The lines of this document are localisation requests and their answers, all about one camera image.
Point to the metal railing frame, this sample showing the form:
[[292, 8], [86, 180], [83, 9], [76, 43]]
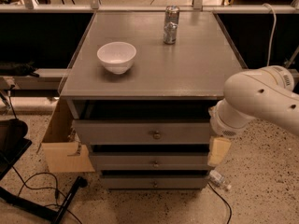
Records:
[[149, 6]]

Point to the white bowl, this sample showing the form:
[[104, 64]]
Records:
[[117, 57]]

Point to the grey drawer cabinet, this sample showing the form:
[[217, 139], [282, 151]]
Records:
[[167, 83]]

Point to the black cloth on ledge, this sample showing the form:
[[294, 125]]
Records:
[[18, 69]]

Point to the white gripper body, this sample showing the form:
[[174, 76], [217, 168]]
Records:
[[221, 129]]

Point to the grey top drawer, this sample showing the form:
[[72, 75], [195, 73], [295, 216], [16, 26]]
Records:
[[96, 132]]

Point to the silver drink can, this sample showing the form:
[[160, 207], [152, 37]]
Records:
[[171, 18]]

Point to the grey middle drawer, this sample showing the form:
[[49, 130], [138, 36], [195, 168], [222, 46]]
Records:
[[149, 161]]

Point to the cardboard box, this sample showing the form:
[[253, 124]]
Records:
[[63, 151]]

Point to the grey drawer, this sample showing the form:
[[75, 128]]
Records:
[[96, 132], [154, 182], [149, 161]]

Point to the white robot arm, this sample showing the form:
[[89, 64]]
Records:
[[266, 93]]

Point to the grey bottom drawer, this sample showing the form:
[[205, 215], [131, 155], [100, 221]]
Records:
[[154, 182]]

